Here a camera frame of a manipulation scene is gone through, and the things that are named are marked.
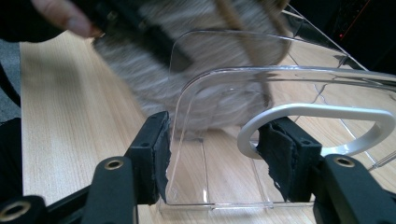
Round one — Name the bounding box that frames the dark equipment with red light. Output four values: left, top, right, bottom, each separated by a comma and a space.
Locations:
289, 0, 396, 77

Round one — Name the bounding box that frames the grey towel with brown trim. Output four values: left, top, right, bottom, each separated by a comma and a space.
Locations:
92, 0, 293, 133

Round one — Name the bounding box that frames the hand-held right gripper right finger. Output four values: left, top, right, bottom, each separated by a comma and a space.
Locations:
256, 116, 323, 203

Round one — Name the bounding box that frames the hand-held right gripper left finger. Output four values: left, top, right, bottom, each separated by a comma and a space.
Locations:
124, 110, 173, 206

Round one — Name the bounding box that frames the clear acrylic divided organizer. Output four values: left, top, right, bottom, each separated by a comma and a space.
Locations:
158, 3, 396, 213

